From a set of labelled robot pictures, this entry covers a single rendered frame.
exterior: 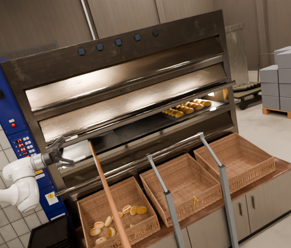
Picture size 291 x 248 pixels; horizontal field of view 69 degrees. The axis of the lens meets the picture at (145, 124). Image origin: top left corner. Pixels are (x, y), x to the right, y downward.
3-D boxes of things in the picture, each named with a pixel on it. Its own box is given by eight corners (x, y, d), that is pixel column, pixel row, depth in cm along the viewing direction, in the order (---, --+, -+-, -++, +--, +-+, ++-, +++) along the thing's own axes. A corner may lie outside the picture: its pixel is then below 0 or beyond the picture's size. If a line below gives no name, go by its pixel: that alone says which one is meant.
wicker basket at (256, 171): (196, 172, 228) (191, 150, 219) (238, 153, 242) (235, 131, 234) (228, 196, 183) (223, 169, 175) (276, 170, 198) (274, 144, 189)
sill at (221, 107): (60, 171, 186) (58, 167, 185) (225, 106, 232) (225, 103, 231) (60, 174, 180) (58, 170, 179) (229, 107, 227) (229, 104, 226)
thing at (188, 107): (155, 110, 280) (154, 106, 278) (186, 99, 292) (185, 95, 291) (177, 118, 224) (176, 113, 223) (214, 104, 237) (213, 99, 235)
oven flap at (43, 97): (33, 112, 163) (25, 88, 163) (222, 54, 209) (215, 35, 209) (31, 111, 158) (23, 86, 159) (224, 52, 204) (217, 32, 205)
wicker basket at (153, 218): (86, 225, 196) (75, 201, 188) (141, 198, 212) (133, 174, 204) (93, 267, 152) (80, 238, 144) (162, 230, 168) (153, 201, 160)
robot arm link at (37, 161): (38, 167, 125) (48, 163, 126) (36, 173, 117) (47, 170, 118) (32, 154, 122) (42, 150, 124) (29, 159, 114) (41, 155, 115)
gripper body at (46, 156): (42, 151, 123) (58, 145, 125) (47, 164, 126) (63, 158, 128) (40, 155, 116) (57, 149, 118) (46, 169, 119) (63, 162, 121)
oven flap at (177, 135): (70, 195, 187) (62, 173, 187) (232, 126, 233) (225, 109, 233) (69, 196, 182) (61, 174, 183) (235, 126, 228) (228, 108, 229)
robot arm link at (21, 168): (36, 159, 126) (40, 179, 121) (8, 169, 122) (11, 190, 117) (28, 152, 117) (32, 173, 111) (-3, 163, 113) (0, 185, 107)
